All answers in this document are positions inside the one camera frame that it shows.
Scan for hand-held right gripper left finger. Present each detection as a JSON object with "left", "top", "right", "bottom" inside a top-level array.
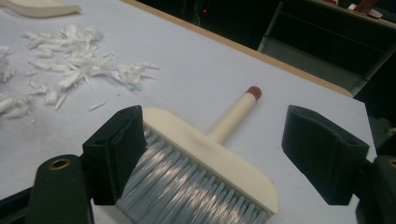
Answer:
[{"left": 81, "top": 105, "right": 149, "bottom": 207}]

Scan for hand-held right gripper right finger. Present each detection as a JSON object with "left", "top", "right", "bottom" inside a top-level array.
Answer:
[{"left": 280, "top": 104, "right": 371, "bottom": 207}]

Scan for cream hand brush grey bristles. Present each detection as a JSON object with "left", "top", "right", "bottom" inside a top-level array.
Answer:
[{"left": 115, "top": 86, "right": 279, "bottom": 224}]

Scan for pile of white paper scraps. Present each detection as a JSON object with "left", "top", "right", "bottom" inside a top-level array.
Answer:
[{"left": 0, "top": 23, "right": 162, "bottom": 120}]

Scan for cream plastic dustpan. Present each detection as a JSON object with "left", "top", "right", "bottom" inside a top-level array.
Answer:
[{"left": 0, "top": 0, "right": 82, "bottom": 19}]

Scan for white metal frame desk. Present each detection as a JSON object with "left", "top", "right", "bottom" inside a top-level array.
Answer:
[{"left": 257, "top": 0, "right": 396, "bottom": 97}]

